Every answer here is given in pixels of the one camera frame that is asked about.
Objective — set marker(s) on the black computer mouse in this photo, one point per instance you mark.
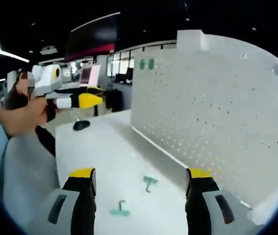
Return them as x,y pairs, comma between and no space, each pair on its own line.
81,125

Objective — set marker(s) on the black bag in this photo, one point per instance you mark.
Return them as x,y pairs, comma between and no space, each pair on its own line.
114,100

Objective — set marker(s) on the large overhead dark screen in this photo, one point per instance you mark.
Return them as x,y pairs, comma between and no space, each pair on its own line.
92,36

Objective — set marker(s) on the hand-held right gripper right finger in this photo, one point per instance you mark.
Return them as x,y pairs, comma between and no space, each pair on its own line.
200,193

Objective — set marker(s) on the short ceiling light strip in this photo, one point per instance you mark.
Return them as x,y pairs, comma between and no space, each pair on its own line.
11,55

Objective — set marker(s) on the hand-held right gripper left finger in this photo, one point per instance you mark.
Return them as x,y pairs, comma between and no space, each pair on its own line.
84,195

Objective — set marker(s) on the person's left hand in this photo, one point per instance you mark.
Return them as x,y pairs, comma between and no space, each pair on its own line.
37,112

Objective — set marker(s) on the ceiling air conditioner vent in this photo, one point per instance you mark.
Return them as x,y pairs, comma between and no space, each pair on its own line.
48,49

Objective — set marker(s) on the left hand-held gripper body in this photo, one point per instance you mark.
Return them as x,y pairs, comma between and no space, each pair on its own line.
46,78

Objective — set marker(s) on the white perforated mounting plate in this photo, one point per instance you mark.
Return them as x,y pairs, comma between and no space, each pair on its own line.
202,110

